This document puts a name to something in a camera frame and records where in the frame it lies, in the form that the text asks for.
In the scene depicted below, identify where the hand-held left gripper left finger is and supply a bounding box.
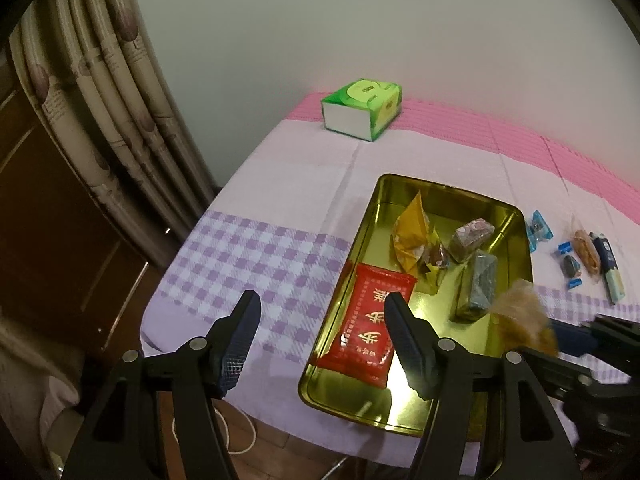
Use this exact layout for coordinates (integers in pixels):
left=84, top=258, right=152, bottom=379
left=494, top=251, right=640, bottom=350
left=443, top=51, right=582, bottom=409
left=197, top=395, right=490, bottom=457
left=60, top=290, right=263, bottom=480

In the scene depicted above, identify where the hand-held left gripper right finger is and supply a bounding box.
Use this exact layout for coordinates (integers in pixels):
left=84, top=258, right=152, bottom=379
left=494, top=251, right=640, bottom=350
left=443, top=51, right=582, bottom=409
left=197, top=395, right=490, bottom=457
left=382, top=291, right=583, bottom=480

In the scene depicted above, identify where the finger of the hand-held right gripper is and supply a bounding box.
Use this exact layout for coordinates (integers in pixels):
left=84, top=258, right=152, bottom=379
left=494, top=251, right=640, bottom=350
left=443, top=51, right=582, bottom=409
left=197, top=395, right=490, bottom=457
left=520, top=347, right=601, bottom=401
left=545, top=312, right=640, bottom=361

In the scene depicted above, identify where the clear gold-print pastry packet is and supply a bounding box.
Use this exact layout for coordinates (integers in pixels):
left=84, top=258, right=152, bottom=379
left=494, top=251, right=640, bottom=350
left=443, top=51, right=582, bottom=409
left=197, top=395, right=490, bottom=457
left=492, top=279, right=559, bottom=357

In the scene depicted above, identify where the red snack packet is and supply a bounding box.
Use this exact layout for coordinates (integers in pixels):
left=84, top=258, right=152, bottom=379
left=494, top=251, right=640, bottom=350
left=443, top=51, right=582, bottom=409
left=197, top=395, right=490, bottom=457
left=316, top=262, right=418, bottom=390

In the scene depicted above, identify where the blue candy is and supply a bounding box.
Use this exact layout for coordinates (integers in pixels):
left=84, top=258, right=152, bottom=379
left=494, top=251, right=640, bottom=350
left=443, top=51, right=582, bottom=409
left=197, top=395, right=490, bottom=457
left=556, top=242, right=584, bottom=289
left=525, top=210, right=554, bottom=249

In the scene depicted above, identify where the blue cracker packet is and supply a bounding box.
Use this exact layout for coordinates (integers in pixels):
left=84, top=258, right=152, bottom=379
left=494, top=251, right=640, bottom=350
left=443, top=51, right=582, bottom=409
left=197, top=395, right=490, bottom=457
left=589, top=232, right=627, bottom=306

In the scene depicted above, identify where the clear fried snack packet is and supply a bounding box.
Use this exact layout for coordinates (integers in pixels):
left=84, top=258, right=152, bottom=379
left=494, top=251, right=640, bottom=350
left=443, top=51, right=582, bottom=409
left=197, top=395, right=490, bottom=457
left=571, top=215, right=602, bottom=277

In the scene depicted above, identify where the small yellow-ended candy packet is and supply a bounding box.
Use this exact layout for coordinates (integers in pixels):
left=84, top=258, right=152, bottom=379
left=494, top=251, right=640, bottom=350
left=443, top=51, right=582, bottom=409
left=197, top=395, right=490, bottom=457
left=419, top=230, right=452, bottom=297

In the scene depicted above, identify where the grey snack packet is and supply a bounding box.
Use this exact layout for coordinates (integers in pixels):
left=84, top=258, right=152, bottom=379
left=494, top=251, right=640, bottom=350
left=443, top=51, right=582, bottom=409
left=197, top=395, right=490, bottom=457
left=454, top=250, right=499, bottom=322

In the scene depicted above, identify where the yellow snack packet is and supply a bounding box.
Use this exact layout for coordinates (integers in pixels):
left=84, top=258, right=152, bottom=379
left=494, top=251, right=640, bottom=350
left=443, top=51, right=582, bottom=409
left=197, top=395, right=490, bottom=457
left=391, top=192, right=435, bottom=273

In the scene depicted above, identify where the pink-grey cake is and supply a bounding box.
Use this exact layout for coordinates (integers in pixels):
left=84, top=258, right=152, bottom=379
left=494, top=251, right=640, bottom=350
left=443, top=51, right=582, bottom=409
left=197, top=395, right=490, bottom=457
left=447, top=217, right=497, bottom=264

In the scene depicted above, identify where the gold rectangular tin box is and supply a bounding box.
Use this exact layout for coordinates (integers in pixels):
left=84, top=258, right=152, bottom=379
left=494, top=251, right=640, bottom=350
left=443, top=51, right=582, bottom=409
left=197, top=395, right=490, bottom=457
left=297, top=174, right=536, bottom=438

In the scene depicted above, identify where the pale pink cloth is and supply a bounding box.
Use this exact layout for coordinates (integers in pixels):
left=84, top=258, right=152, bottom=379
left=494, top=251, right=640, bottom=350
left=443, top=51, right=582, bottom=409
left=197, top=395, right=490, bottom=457
left=0, top=310, right=84, bottom=463

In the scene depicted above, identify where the brown wooden cabinet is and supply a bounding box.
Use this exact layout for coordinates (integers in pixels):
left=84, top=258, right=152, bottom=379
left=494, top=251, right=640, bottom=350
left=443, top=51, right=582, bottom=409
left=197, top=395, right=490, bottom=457
left=0, top=57, right=152, bottom=358

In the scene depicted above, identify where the green tissue box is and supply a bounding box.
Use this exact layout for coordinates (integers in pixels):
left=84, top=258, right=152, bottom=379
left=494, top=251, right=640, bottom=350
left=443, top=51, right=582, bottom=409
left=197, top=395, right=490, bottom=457
left=320, top=78, right=404, bottom=142

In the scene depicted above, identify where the beige patterned curtain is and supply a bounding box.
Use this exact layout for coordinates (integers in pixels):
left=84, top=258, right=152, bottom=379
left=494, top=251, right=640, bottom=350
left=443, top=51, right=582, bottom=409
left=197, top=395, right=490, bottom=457
left=9, top=0, right=222, bottom=272

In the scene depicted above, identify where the white cable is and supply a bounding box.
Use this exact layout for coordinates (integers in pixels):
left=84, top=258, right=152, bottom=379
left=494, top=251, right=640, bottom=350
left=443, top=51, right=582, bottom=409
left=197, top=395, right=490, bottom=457
left=171, top=400, right=257, bottom=457

